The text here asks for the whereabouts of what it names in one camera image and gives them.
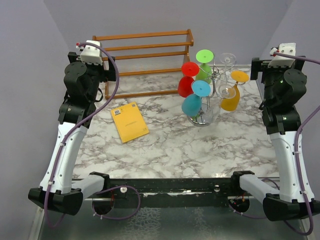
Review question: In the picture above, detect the clear champagne flute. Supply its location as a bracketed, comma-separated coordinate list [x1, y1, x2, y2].
[216, 52, 236, 99]

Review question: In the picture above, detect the yellow plastic wine glass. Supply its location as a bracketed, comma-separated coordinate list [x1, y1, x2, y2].
[220, 70, 250, 112]

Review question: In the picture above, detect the green plastic wine glass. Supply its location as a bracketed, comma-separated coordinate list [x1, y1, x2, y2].
[195, 49, 214, 84]

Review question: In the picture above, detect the clear round wine glass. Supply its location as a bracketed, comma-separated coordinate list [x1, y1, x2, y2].
[202, 97, 221, 126]

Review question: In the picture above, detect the red plastic wine glass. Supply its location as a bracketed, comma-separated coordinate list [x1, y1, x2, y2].
[177, 61, 200, 98]

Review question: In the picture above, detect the blue plastic wine glass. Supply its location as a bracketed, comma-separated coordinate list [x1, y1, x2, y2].
[181, 80, 211, 117]

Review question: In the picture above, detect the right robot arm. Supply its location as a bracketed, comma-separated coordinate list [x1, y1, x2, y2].
[229, 56, 320, 221]

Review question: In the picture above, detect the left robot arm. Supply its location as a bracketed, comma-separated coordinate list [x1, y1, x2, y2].
[28, 52, 118, 216]

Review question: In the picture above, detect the wooden shelf rack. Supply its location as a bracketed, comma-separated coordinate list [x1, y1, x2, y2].
[92, 29, 194, 100]

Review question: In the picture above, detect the chrome wine glass rack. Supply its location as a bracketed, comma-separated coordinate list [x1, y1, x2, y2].
[187, 57, 237, 127]

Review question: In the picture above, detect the yellow book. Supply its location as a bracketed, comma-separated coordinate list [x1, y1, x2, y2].
[110, 102, 150, 143]

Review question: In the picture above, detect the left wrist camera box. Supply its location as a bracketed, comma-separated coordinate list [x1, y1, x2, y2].
[76, 42, 103, 66]

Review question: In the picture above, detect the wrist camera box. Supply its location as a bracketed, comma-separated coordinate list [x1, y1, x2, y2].
[76, 42, 103, 66]
[267, 42, 298, 69]

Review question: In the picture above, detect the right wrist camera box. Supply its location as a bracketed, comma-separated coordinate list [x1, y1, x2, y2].
[267, 42, 298, 69]

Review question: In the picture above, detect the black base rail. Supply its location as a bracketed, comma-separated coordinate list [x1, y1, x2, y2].
[89, 178, 251, 209]

